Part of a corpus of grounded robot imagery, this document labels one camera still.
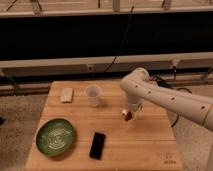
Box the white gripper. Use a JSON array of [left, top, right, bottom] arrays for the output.
[[122, 97, 143, 118]]

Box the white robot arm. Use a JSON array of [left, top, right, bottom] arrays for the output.
[[120, 67, 213, 132]]

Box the wooden cutting board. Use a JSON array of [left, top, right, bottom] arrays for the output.
[[25, 80, 182, 171]]

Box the black smartphone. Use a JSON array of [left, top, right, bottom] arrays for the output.
[[89, 132, 106, 160]]

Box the green patterned plate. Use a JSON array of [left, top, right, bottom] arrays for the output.
[[36, 118, 76, 157]]

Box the black cable on floor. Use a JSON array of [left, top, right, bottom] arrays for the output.
[[148, 75, 194, 128]]

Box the black hanging cable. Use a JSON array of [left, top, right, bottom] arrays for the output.
[[101, 5, 135, 74]]

